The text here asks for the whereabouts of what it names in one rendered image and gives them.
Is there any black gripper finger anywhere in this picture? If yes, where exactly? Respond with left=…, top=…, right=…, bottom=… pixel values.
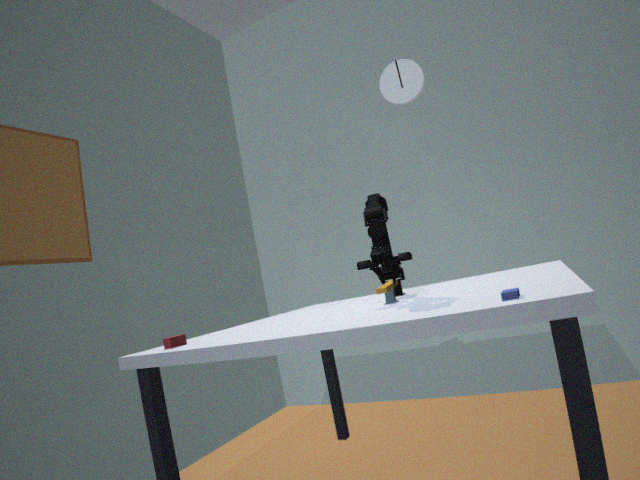
left=391, top=263, right=402, bottom=285
left=370, top=267, right=385, bottom=285

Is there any yellow bar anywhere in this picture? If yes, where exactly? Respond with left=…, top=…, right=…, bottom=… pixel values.
left=376, top=279, right=399, bottom=295

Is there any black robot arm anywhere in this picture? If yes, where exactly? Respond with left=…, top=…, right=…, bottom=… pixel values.
left=363, top=193, right=405, bottom=297

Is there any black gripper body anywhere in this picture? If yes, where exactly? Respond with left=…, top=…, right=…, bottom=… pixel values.
left=357, top=240, right=412, bottom=270

